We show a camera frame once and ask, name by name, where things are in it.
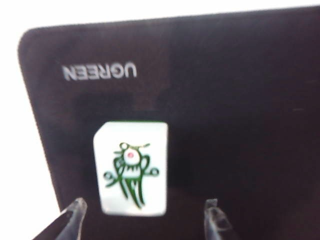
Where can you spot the black UGREEN mouse mat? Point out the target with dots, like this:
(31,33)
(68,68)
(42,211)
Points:
(225,112)

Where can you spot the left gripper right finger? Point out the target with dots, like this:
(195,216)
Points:
(215,225)

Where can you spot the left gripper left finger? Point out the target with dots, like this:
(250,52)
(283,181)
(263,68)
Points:
(67,225)

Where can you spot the bird mahjong tile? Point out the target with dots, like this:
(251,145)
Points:
(130,170)

